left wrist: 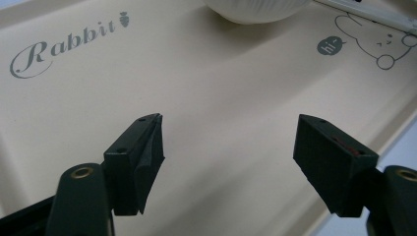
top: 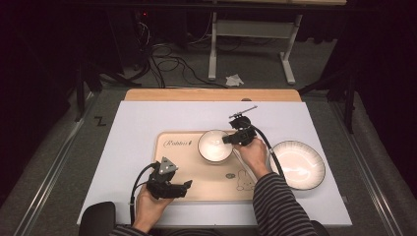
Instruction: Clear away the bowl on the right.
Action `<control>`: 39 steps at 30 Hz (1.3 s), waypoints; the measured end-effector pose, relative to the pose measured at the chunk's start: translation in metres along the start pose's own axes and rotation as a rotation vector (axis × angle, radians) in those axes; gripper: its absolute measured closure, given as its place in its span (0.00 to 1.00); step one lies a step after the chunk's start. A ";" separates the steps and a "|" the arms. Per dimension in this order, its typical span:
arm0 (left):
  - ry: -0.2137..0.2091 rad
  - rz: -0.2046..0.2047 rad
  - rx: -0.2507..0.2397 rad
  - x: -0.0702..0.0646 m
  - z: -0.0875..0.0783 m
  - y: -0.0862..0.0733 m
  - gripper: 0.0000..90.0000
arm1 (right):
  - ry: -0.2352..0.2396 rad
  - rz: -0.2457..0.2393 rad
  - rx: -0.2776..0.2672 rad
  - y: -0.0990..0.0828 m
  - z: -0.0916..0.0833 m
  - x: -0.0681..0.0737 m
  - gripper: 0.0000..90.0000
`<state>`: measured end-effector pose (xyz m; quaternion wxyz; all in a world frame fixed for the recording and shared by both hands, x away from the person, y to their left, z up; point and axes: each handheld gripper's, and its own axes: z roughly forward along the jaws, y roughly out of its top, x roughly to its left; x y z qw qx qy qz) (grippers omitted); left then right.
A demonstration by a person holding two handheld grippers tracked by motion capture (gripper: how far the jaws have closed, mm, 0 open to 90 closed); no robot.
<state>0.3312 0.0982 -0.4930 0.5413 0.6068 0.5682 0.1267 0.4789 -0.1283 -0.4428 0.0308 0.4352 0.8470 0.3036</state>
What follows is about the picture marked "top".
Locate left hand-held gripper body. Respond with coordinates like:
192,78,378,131
146,156,180,201

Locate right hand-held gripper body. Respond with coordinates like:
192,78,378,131
228,105,259,147

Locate beige tray with rabbit print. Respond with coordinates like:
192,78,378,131
151,131,264,202

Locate white ceramic bowl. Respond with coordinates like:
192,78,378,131
197,129,234,164

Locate white ribbed plate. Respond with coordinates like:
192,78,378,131
268,140,327,191

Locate person's left hand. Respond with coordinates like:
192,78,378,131
132,187,175,234

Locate person's right hand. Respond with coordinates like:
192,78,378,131
233,137,273,181

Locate crumpled white paper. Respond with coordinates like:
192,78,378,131
225,74,245,88

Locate light wooden table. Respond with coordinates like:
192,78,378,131
124,88,303,102

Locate black chair backrest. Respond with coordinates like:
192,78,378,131
78,201,116,236

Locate black metal stand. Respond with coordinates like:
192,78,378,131
298,70,358,134
74,62,142,122

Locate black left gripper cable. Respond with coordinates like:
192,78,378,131
129,162,161,227

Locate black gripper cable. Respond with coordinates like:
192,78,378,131
250,125,285,180
129,162,161,227

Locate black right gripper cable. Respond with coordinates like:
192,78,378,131
250,125,285,180

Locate black floor cables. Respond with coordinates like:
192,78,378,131
136,19,229,89

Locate white metal desk frame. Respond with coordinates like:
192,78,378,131
208,0,348,86

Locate metal floor rail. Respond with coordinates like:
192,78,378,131
11,92,99,236
328,101,407,236

